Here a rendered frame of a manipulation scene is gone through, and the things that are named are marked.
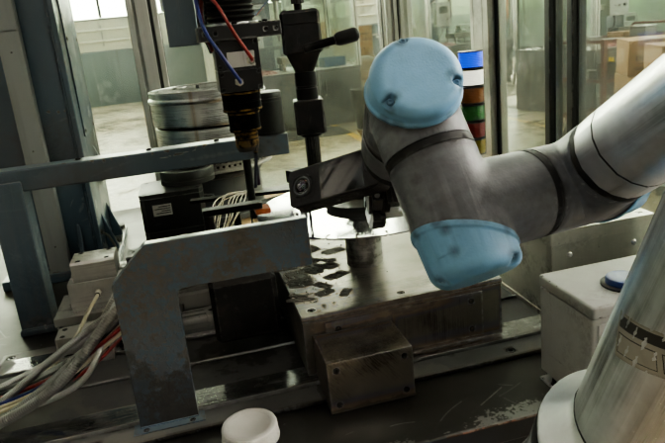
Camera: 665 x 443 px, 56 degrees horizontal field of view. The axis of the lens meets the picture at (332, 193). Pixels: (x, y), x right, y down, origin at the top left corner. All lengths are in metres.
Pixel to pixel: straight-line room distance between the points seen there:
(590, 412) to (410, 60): 0.27
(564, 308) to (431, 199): 0.37
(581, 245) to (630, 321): 0.70
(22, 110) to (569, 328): 1.10
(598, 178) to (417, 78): 0.16
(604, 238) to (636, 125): 0.57
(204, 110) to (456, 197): 1.14
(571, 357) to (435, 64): 0.45
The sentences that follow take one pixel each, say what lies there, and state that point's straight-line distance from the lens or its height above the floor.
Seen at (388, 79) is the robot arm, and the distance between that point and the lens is 0.48.
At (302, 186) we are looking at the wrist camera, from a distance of 0.67.
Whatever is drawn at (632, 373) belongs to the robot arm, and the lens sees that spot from 0.33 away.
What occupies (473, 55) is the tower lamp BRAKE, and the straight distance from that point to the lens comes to 1.16.
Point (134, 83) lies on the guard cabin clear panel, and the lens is 1.99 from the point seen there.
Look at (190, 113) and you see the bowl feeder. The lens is 1.56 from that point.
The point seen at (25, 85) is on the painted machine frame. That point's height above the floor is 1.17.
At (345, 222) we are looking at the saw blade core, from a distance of 0.90.
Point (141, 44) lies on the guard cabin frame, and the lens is 1.98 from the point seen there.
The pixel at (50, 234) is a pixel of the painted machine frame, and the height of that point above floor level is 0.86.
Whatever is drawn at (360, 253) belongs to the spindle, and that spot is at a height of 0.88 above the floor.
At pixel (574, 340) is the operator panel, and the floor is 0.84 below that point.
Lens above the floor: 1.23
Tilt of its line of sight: 15 degrees down
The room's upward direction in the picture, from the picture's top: 6 degrees counter-clockwise
